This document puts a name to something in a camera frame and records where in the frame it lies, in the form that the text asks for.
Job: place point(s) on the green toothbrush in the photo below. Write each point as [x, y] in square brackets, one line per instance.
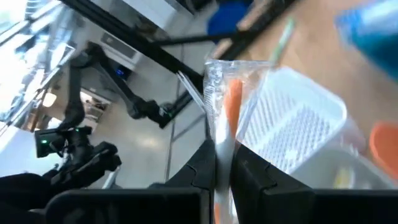
[281, 40]

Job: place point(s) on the orange toothbrush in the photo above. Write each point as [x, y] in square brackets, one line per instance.
[231, 102]

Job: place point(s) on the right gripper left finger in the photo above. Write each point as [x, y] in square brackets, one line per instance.
[174, 205]

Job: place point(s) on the teal plastic basket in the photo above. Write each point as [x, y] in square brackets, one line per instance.
[373, 37]

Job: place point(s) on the white perforated plastic basket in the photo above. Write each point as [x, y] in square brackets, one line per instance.
[295, 124]

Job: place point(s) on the orange plastic basket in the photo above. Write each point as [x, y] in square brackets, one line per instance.
[385, 143]

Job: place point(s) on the white appliance box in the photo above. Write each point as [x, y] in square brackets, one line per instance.
[119, 48]

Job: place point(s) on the blue round object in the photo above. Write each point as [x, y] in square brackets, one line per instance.
[227, 17]

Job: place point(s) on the black aluminium table frame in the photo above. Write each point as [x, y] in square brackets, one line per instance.
[140, 40]

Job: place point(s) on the grey plastic basket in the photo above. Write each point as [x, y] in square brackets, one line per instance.
[335, 168]

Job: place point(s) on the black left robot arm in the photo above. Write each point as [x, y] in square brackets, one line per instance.
[74, 99]

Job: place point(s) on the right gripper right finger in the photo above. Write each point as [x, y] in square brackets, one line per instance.
[295, 208]

